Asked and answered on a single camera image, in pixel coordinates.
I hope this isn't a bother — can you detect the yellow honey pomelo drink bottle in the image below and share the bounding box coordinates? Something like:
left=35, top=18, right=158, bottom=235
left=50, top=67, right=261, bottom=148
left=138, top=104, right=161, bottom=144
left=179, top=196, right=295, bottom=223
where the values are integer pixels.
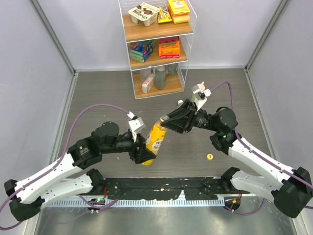
left=146, top=115, right=169, bottom=156

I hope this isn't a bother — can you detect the chocolate pudding cup pack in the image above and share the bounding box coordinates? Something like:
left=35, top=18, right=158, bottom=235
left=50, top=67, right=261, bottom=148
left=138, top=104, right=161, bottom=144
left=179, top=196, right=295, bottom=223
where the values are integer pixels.
left=128, top=2, right=159, bottom=27

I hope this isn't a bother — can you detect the yellow sponge pack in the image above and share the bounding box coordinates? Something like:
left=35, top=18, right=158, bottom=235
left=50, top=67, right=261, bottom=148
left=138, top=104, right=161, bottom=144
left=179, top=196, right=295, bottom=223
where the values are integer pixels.
left=168, top=0, right=190, bottom=24

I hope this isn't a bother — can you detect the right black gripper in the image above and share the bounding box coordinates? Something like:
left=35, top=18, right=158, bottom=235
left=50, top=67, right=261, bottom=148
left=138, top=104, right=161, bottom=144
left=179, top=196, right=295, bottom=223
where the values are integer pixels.
left=160, top=99, right=221, bottom=134

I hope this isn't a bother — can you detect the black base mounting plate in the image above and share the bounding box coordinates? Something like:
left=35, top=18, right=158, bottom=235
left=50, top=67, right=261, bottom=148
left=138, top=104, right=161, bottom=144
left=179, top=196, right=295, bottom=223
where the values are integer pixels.
left=80, top=176, right=252, bottom=201

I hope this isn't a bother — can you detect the yellow M&M candy bag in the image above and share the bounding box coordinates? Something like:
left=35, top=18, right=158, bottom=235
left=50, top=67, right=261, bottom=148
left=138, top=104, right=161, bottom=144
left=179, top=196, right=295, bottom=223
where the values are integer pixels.
left=157, top=5, right=173, bottom=24

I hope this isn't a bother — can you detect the clear glass jar on shelf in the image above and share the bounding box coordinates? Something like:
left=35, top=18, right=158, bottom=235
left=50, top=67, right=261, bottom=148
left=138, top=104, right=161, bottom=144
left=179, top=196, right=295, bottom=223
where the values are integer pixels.
left=167, top=63, right=178, bottom=75

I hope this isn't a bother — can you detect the blue green box stack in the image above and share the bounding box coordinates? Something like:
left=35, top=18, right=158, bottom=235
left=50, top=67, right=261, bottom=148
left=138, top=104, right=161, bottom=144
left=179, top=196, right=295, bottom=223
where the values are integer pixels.
left=130, top=40, right=155, bottom=63

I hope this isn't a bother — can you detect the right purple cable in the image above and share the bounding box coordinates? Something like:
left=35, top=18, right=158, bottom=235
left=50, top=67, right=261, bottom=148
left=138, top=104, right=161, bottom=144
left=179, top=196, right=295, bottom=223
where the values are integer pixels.
left=210, top=81, right=313, bottom=210

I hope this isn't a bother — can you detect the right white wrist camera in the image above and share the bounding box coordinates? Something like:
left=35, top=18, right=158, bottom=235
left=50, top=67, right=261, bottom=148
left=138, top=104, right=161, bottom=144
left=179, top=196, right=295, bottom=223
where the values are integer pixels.
left=191, top=84, right=211, bottom=111

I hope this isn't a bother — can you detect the orange snack box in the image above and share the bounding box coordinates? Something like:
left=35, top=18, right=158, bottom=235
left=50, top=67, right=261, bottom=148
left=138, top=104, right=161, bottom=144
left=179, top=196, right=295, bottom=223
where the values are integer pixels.
left=158, top=36, right=180, bottom=58

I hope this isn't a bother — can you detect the green squeeze bottle beige cap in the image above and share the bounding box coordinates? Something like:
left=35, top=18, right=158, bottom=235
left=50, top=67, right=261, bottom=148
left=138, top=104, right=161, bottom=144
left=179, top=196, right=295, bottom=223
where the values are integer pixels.
left=198, top=81, right=205, bottom=90

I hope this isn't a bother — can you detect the slotted aluminium cable rail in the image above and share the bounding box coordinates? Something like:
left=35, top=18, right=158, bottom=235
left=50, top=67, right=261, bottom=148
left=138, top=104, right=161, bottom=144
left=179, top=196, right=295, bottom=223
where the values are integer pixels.
left=46, top=198, right=225, bottom=208

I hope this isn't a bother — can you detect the grey green bottle on shelf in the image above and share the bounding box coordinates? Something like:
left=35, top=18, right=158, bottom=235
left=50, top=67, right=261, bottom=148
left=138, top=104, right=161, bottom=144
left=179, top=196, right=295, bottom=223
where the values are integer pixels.
left=155, top=66, right=166, bottom=90

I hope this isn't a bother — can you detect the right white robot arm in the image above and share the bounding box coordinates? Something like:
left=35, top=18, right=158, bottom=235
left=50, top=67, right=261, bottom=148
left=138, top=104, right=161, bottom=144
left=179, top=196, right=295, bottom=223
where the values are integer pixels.
left=161, top=99, right=313, bottom=218

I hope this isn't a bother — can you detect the white wire shelf rack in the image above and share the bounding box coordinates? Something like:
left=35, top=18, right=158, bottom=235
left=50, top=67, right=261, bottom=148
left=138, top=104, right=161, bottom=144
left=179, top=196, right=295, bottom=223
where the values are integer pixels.
left=118, top=0, right=197, bottom=99

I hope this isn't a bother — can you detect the yellow bottle cap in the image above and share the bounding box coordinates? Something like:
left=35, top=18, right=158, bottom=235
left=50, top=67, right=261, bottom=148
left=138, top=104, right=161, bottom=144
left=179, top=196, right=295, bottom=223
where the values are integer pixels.
left=206, top=154, right=213, bottom=161

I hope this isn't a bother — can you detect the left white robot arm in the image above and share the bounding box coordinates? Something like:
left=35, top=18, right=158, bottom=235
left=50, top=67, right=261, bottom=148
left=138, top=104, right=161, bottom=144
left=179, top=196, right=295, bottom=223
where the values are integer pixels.
left=4, top=121, right=156, bottom=222

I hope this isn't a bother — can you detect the white red small box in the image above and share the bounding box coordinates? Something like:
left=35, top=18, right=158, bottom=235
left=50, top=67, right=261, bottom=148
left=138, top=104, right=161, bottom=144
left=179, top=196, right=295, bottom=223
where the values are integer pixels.
left=141, top=73, right=155, bottom=94

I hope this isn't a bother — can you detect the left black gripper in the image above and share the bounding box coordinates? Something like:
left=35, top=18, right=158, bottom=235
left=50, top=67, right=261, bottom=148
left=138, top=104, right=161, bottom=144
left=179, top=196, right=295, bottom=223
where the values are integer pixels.
left=102, top=130, right=156, bottom=163

